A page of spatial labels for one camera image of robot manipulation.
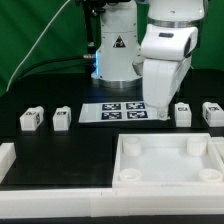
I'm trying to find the black cable bundle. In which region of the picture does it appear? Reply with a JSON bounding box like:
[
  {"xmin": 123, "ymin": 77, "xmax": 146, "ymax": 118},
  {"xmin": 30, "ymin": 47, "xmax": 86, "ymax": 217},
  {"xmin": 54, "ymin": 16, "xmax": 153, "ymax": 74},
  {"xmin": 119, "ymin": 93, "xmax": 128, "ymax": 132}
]
[{"xmin": 16, "ymin": 55, "xmax": 98, "ymax": 81}]

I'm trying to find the white marker sheet with tags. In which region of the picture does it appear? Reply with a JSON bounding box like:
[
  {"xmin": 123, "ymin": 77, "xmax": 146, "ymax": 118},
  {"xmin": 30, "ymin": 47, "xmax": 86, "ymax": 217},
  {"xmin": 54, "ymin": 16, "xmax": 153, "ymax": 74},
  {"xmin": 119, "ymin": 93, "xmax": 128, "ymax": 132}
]
[{"xmin": 79, "ymin": 101, "xmax": 169, "ymax": 123}]

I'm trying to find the white square tabletop part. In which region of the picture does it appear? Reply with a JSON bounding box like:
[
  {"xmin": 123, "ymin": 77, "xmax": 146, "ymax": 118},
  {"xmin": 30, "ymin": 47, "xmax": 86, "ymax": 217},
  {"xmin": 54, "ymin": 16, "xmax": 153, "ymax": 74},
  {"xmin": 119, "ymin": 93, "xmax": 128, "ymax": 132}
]
[{"xmin": 112, "ymin": 133, "xmax": 224, "ymax": 188}]

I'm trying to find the white cable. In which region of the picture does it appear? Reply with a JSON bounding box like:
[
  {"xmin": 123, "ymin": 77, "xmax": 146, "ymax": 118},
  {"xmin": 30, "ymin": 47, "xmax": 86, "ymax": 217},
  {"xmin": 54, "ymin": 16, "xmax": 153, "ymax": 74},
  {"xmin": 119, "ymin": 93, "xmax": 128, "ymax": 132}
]
[{"xmin": 5, "ymin": 0, "xmax": 72, "ymax": 93}]

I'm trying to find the white U-shaped obstacle fixture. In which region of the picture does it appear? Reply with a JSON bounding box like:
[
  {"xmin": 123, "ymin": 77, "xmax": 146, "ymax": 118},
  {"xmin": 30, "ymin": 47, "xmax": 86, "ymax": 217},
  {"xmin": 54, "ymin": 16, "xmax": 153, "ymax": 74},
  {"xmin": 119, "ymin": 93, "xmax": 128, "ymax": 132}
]
[{"xmin": 0, "ymin": 136, "xmax": 224, "ymax": 219}]

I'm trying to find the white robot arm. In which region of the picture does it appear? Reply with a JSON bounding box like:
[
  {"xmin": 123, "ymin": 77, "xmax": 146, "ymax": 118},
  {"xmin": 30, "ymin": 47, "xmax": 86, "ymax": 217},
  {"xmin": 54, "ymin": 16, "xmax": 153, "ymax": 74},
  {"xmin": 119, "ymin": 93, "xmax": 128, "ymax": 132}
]
[{"xmin": 92, "ymin": 0, "xmax": 208, "ymax": 119}]

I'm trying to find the black camera stand pole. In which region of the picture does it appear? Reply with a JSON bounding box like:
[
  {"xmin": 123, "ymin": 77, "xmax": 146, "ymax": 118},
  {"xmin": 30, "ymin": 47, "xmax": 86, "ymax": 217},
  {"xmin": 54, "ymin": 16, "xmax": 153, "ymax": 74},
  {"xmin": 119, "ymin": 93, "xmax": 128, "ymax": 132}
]
[{"xmin": 75, "ymin": 0, "xmax": 105, "ymax": 54}]

